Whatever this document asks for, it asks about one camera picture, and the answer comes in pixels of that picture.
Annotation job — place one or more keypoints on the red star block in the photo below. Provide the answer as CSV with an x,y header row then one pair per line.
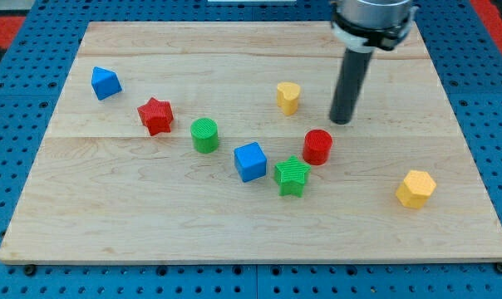
x,y
156,116

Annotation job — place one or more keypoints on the blue cube block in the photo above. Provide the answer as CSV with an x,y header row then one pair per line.
x,y
250,161

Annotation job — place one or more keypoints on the yellow hexagon block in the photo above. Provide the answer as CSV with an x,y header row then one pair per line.
x,y
415,189

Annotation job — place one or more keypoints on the blue triangular prism block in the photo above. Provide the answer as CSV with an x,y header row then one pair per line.
x,y
104,83

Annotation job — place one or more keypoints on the light wooden board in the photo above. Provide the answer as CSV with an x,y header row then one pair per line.
x,y
103,191

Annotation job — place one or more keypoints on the green cylinder block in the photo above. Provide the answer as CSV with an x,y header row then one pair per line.
x,y
204,133

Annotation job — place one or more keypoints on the red cylinder block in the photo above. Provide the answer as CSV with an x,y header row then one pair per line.
x,y
316,147

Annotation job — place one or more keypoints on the green star block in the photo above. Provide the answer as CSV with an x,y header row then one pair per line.
x,y
291,176

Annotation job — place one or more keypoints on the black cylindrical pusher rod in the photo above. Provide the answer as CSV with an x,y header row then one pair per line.
x,y
349,83

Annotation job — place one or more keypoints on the yellow heart block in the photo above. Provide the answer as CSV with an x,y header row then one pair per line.
x,y
288,96

